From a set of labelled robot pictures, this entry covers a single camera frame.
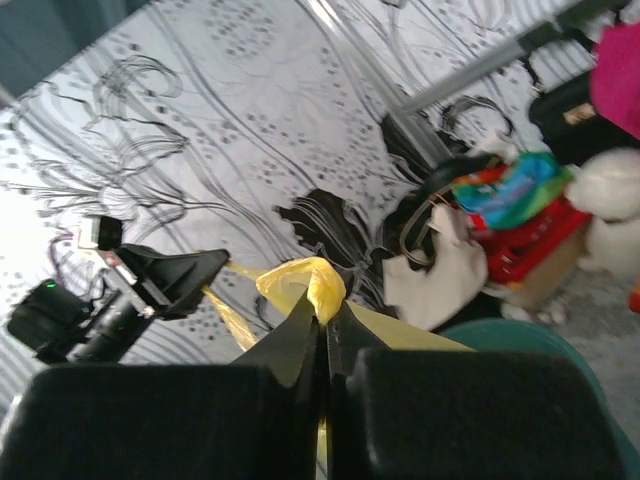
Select teal trash bin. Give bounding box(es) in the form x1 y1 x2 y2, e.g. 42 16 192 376
442 318 640 480

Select red cloth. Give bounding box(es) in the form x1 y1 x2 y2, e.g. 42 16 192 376
471 196 591 285

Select cream canvas tote bag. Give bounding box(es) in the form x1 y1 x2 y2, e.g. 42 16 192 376
382 204 488 331

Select cream plush lamb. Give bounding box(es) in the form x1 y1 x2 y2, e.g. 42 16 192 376
566 148 640 280

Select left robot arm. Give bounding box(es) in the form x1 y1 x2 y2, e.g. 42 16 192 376
7 244 230 365

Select black leather handbag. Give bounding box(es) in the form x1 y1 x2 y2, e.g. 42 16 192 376
527 29 640 169

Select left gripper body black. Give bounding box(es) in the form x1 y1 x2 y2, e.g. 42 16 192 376
70 244 165 363

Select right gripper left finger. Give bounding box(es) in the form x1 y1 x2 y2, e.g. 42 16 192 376
1 299 322 479

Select yellow trash bag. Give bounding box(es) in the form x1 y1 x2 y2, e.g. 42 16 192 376
192 249 476 480

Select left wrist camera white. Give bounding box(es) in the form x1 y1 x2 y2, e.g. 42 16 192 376
77 215 123 251

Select colourful printed bag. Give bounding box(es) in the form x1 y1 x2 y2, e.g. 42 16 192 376
452 152 572 231

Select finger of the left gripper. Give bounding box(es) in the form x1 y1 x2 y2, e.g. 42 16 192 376
152 287 204 320
134 248 230 300

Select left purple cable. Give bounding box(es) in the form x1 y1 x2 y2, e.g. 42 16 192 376
47 227 86 281

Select magenta fabric bag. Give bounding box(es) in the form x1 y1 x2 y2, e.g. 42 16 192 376
589 23 640 140

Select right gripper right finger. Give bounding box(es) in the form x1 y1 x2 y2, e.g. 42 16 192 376
326 307 625 479

